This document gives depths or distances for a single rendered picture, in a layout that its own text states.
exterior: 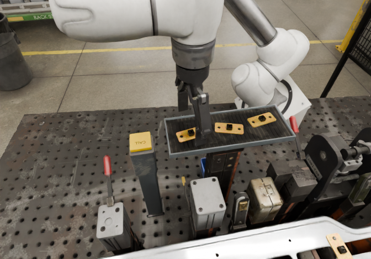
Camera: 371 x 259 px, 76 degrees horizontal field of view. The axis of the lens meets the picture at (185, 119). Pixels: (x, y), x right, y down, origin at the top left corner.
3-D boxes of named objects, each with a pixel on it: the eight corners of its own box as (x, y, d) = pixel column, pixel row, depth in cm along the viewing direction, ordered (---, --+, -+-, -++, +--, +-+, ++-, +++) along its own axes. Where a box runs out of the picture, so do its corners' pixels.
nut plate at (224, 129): (215, 132, 70) (215, 129, 69) (215, 122, 73) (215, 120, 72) (243, 134, 70) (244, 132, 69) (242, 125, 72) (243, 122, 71)
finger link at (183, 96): (178, 94, 66) (177, 92, 66) (178, 112, 71) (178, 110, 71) (188, 91, 66) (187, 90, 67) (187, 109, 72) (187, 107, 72)
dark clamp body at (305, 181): (263, 240, 93) (296, 195, 65) (250, 207, 102) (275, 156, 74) (289, 235, 94) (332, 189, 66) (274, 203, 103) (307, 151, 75)
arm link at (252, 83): (241, 98, 134) (218, 77, 121) (266, 74, 129) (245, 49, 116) (256, 115, 122) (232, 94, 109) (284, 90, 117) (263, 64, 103)
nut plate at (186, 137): (179, 143, 67) (179, 140, 67) (175, 133, 70) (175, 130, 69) (206, 135, 69) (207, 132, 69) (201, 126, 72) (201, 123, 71)
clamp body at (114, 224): (118, 275, 85) (89, 244, 58) (119, 242, 92) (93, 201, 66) (146, 270, 86) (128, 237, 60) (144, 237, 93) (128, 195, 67)
